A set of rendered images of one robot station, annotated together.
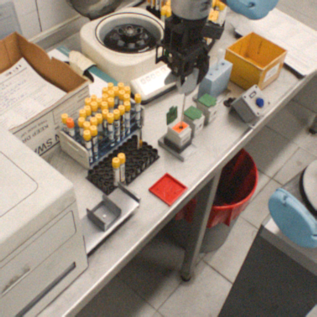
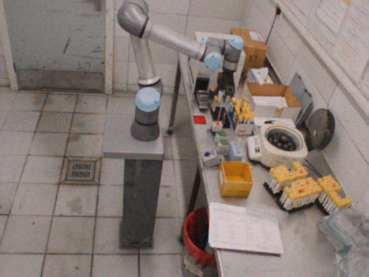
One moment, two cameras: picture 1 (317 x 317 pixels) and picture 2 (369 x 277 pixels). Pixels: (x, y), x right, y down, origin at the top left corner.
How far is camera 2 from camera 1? 2.10 m
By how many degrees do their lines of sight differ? 81
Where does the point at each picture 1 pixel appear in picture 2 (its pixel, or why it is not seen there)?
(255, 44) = (246, 187)
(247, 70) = (229, 166)
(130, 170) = (215, 115)
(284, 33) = (251, 230)
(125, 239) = (193, 103)
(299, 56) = (226, 216)
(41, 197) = not seen: hidden behind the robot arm
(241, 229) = not seen: outside the picture
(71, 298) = (188, 88)
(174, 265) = not seen: hidden behind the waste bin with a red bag
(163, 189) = (200, 119)
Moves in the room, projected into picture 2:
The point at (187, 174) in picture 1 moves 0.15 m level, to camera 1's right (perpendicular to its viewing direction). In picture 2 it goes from (199, 127) to (179, 137)
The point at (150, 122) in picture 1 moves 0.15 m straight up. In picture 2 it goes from (235, 137) to (240, 115)
